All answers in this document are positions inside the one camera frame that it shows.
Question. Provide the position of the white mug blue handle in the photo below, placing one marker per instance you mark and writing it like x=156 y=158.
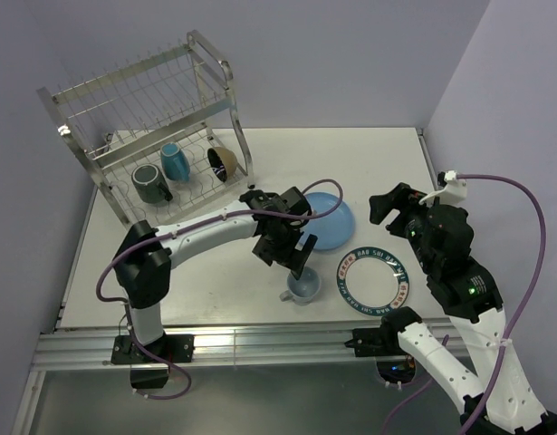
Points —
x=174 y=162

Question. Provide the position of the aluminium mounting rail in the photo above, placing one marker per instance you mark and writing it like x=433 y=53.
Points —
x=229 y=345

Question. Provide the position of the white plate green rim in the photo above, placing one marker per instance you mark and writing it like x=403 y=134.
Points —
x=372 y=281

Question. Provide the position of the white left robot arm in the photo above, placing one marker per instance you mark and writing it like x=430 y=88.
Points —
x=147 y=255

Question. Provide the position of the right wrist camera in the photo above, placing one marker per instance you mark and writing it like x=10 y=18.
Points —
x=452 y=190

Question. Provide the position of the stainless steel dish rack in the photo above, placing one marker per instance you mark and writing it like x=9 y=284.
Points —
x=117 y=121

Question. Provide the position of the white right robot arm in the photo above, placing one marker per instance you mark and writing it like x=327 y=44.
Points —
x=494 y=399

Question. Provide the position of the black mug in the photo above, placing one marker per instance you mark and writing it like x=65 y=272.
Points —
x=150 y=184

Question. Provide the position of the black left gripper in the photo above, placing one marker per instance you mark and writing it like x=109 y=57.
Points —
x=283 y=257

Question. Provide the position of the black bowl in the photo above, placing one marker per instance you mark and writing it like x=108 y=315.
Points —
x=223 y=162

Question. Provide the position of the light grey cup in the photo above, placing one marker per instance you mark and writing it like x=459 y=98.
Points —
x=302 y=290

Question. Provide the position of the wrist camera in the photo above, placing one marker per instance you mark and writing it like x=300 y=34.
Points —
x=291 y=202
x=452 y=190

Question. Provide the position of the light blue plate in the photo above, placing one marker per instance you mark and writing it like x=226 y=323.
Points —
x=333 y=231

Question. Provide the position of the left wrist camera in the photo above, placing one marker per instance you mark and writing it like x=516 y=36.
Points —
x=291 y=202

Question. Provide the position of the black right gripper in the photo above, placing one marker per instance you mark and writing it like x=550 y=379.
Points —
x=380 y=204

